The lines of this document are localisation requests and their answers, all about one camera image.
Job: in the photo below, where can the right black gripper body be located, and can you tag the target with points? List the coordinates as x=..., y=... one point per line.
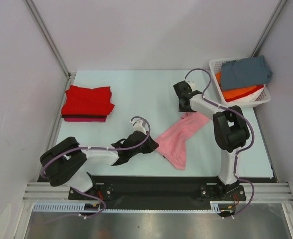
x=183, y=100

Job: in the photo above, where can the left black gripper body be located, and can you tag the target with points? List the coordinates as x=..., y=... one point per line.
x=146, y=148

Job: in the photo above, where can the pink t shirt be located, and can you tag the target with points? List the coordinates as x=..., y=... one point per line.
x=172, y=144

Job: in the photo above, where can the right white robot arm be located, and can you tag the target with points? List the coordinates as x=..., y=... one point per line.
x=230, y=133

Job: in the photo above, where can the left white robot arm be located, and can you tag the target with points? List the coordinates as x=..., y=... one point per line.
x=68, y=163

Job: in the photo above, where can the white plastic basket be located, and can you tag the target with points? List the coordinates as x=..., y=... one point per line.
x=215, y=67

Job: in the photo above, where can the orange t shirt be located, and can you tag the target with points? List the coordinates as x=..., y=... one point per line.
x=235, y=92

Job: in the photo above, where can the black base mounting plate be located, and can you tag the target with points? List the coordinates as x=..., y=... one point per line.
x=161, y=192

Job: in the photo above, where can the white t shirt in basket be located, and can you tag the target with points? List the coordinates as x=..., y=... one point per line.
x=249, y=98

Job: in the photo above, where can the grey blue t shirt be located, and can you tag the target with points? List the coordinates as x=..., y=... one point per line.
x=245, y=72

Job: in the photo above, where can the red t shirt in basket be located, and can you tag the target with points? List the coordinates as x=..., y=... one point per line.
x=250, y=92

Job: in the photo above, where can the folded magenta t shirt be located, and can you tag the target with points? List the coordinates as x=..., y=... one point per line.
x=85, y=119

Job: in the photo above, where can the folded red t shirt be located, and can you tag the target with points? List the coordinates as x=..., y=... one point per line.
x=88, y=102

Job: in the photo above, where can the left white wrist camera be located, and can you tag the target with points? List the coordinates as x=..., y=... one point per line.
x=139, y=125

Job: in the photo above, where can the right aluminium corner post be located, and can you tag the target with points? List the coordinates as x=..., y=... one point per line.
x=269, y=27

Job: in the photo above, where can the aluminium corner post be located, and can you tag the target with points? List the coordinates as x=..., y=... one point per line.
x=35, y=14
x=269, y=27

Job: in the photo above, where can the white slotted cable duct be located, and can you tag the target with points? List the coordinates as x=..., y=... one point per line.
x=210, y=208

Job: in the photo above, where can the left aluminium corner post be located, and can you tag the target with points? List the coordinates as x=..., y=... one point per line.
x=35, y=14

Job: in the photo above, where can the aluminium front frame rail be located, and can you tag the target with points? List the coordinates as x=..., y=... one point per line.
x=263, y=193

